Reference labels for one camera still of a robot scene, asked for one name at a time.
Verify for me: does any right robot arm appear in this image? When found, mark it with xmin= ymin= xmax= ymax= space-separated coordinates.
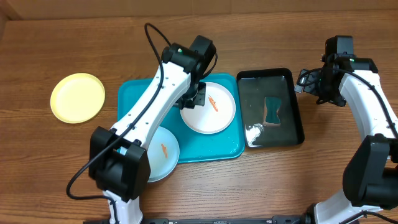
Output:
xmin=295 ymin=57 xmax=397 ymax=223

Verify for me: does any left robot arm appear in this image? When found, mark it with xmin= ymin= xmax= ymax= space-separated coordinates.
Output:
xmin=85 ymin=40 xmax=217 ymax=223

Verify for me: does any teal plastic tray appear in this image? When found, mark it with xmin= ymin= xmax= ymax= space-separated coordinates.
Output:
xmin=117 ymin=73 xmax=245 ymax=164

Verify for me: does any yellow green plate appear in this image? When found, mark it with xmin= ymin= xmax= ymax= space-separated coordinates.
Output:
xmin=50 ymin=73 xmax=106 ymax=124

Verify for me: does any black water tray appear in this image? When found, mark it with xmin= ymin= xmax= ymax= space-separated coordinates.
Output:
xmin=236 ymin=68 xmax=305 ymax=148

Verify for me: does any green scrubbing sponge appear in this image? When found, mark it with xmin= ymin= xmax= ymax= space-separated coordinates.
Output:
xmin=262 ymin=97 xmax=282 ymax=126

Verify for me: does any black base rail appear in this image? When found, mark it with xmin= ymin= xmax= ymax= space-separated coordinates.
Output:
xmin=83 ymin=214 xmax=360 ymax=224

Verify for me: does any light blue plate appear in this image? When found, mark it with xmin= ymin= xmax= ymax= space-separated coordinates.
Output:
xmin=124 ymin=126 xmax=180 ymax=183

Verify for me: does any white pink plate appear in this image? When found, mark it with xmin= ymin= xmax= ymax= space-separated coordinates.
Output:
xmin=180 ymin=82 xmax=236 ymax=134

